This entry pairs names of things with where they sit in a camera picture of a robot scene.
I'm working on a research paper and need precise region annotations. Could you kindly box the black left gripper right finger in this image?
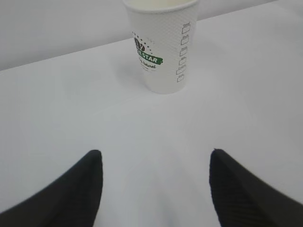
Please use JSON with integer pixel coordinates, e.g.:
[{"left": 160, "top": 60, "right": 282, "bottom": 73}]
[{"left": 209, "top": 149, "right": 303, "bottom": 227}]

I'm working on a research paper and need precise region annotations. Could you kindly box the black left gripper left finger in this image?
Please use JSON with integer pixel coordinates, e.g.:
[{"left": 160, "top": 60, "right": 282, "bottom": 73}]
[{"left": 0, "top": 150, "right": 103, "bottom": 227}]

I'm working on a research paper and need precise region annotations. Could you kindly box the white paper cup green print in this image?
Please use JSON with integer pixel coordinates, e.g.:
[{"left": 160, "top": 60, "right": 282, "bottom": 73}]
[{"left": 123, "top": 0, "right": 199, "bottom": 94}]

